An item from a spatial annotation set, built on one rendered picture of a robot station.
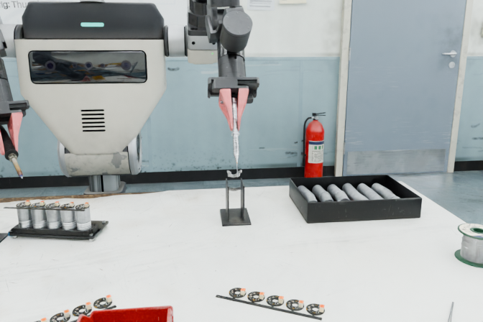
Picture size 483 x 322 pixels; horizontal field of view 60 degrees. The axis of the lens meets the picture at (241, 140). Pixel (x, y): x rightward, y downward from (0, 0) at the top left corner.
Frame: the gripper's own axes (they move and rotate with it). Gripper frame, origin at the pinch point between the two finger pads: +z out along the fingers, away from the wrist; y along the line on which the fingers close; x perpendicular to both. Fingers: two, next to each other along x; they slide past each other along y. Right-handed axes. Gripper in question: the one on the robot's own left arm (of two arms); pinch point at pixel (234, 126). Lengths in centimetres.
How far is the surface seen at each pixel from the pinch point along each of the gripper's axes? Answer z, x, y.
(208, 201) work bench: 10.3, 18.9, -5.0
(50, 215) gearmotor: 15.8, 3.1, -33.9
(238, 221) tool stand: 17.0, 8.5, 0.5
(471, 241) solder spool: 25.3, -9.8, 36.4
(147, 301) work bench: 31.6, -11.7, -14.7
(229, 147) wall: -89, 246, 20
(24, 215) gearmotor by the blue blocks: 15.3, 4.2, -38.8
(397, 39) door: -159, 194, 153
